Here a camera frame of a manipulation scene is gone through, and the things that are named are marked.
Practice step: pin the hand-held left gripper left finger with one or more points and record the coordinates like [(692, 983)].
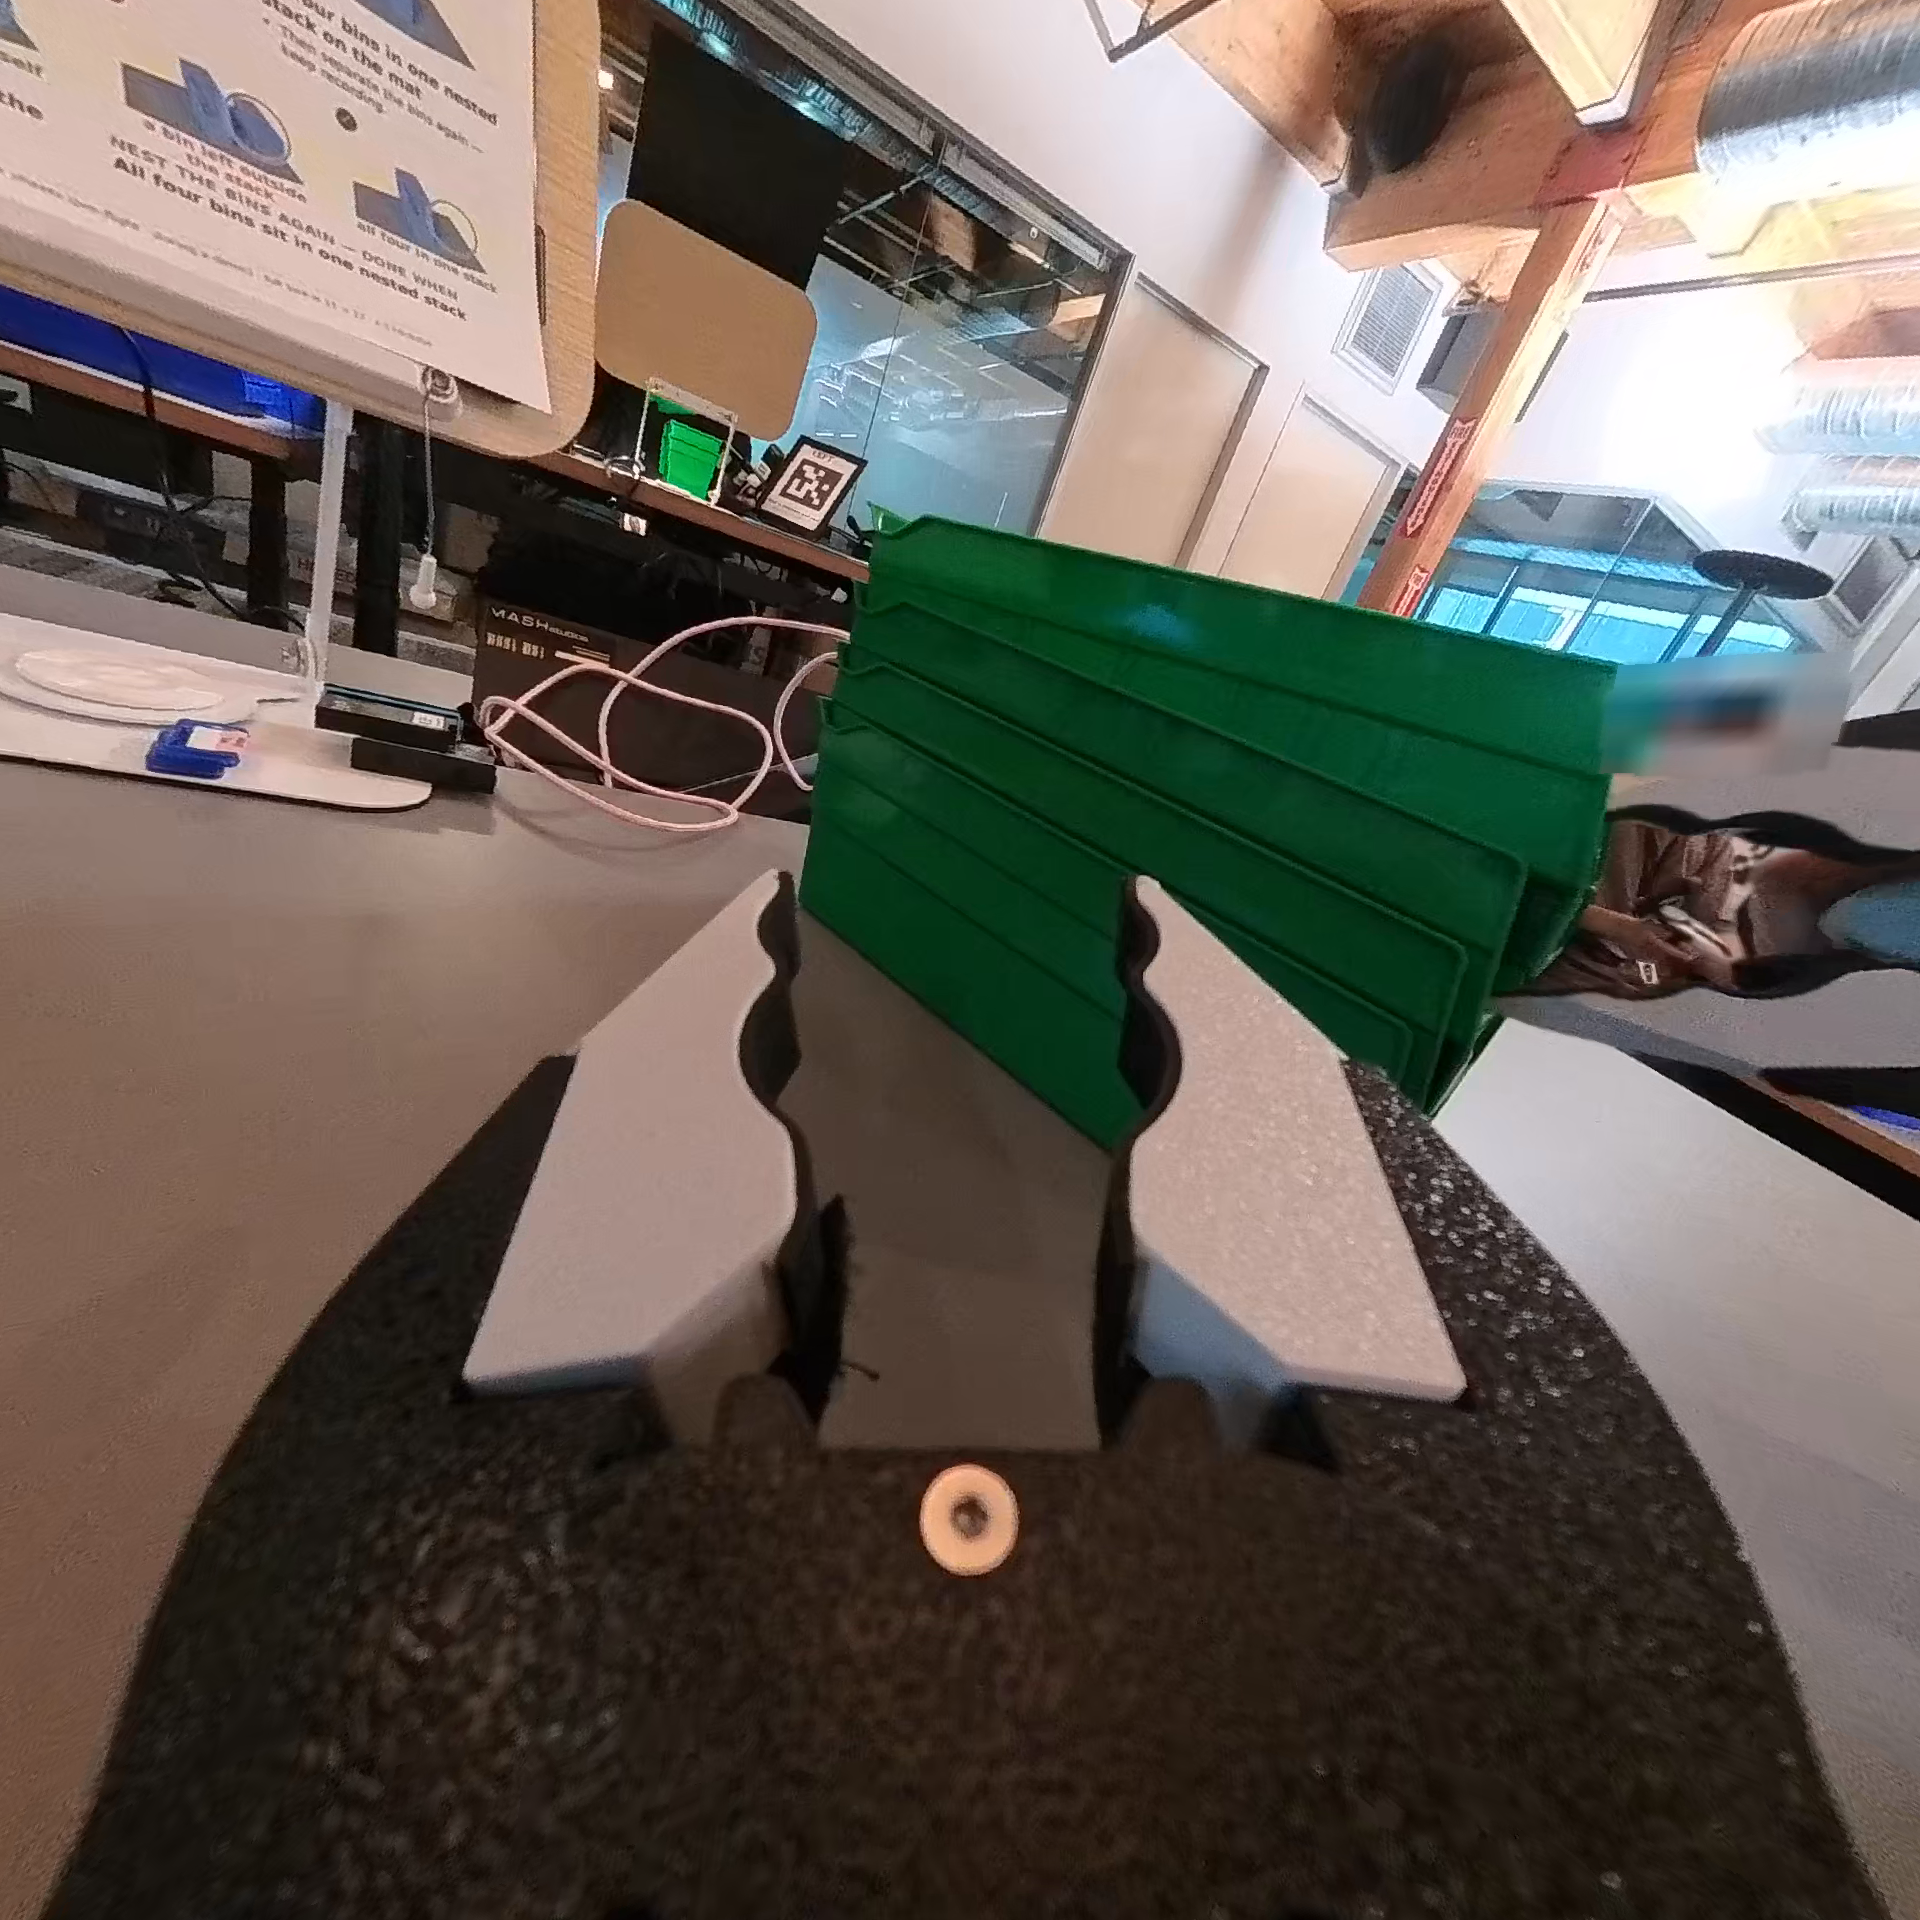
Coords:
[(631, 1231)]

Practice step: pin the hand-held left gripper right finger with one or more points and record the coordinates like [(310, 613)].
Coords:
[(1290, 1231)]

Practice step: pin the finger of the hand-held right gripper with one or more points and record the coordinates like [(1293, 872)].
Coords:
[(1770, 1035), (1891, 803)]

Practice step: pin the wooden edged table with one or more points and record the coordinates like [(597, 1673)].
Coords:
[(1844, 1136)]

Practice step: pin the black round stand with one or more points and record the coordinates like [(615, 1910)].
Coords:
[(1763, 571)]

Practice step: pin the large window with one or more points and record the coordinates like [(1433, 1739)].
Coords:
[(1575, 601)]

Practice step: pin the flat black device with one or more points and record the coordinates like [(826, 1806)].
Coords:
[(420, 765)]

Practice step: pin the black electronics box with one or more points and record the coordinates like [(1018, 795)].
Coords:
[(660, 705)]

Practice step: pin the white tray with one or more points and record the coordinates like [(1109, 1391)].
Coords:
[(301, 765)]

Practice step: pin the small black blue device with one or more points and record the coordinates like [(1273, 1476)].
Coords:
[(382, 716)]

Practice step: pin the white door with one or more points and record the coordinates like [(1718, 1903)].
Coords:
[(1321, 511), (1171, 434)]

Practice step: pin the small blue white device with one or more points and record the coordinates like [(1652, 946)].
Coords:
[(194, 747)]

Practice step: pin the wooden ceiling beams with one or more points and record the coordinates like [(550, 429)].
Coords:
[(1591, 150)]

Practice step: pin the white round disc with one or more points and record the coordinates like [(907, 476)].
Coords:
[(104, 682)]

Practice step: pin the black white marker sign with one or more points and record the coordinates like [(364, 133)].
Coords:
[(815, 488)]

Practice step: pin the clear acrylic holder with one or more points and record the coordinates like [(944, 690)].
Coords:
[(653, 451)]

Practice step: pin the glass partition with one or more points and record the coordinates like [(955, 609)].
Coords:
[(974, 390)]

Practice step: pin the brown rounded board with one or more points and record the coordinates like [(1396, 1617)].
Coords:
[(704, 315)]

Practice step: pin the blue plastic bin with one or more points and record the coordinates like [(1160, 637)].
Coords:
[(224, 393)]

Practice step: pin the black flat panel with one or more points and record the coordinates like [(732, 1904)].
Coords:
[(734, 134)]

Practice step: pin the white instruction poster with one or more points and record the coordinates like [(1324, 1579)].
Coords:
[(375, 91)]

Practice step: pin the silver air duct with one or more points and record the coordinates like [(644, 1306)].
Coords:
[(1800, 91), (1844, 465)]

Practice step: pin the wooden post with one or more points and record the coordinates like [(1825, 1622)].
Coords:
[(1484, 390)]

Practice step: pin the white wall vent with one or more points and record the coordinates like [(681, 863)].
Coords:
[(1389, 323)]

